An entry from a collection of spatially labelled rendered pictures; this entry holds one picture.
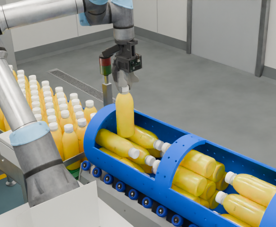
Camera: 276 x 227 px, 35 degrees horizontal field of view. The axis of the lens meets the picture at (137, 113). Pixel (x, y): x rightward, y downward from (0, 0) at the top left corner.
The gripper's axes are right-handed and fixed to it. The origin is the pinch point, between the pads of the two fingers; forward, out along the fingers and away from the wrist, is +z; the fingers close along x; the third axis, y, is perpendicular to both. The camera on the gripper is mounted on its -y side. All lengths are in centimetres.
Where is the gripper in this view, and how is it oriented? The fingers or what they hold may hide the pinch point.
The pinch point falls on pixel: (124, 87)
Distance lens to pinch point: 170.7
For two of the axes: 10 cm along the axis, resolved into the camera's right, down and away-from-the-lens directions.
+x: 7.1, -3.3, 6.2
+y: 7.0, 2.8, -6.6
